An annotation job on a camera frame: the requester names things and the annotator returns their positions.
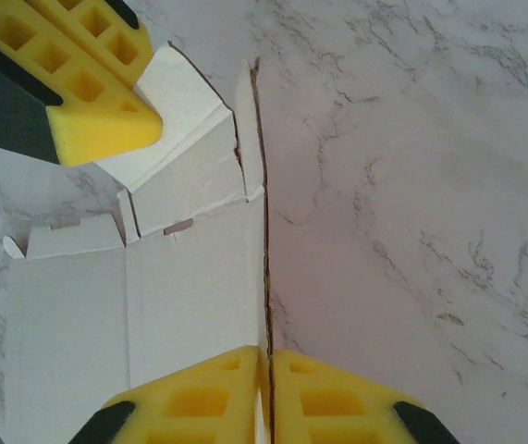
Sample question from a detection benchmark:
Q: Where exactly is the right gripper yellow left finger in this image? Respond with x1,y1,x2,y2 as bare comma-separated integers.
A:
64,344,263,444

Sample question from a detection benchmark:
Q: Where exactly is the pink and grey paper box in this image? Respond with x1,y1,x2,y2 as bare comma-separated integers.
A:
2,41,276,444

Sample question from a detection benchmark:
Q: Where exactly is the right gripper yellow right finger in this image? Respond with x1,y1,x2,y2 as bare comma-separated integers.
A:
270,349,461,444

